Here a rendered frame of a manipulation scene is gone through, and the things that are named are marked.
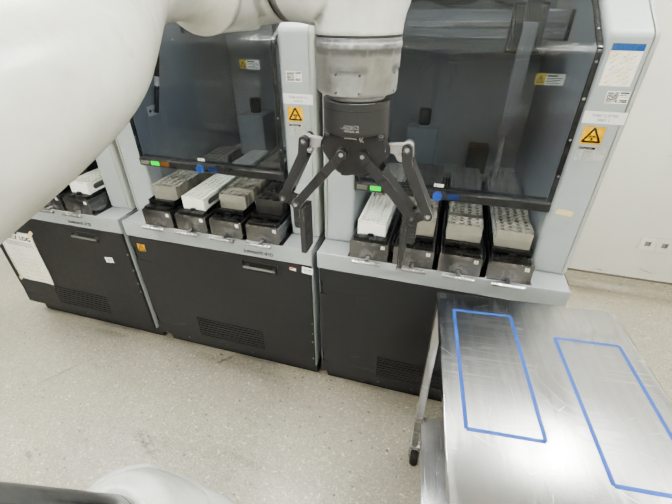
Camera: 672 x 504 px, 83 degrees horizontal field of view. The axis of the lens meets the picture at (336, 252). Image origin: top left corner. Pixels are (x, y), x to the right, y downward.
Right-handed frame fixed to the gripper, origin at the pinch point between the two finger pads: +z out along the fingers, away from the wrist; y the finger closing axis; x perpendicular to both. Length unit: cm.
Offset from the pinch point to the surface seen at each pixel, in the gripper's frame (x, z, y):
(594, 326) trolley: 41, 38, 52
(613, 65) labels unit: 75, -16, 47
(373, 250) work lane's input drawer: 66, 42, -8
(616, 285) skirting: 185, 118, 125
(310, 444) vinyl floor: 36, 120, -24
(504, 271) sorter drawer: 66, 43, 34
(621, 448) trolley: 7, 38, 49
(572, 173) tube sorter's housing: 75, 12, 46
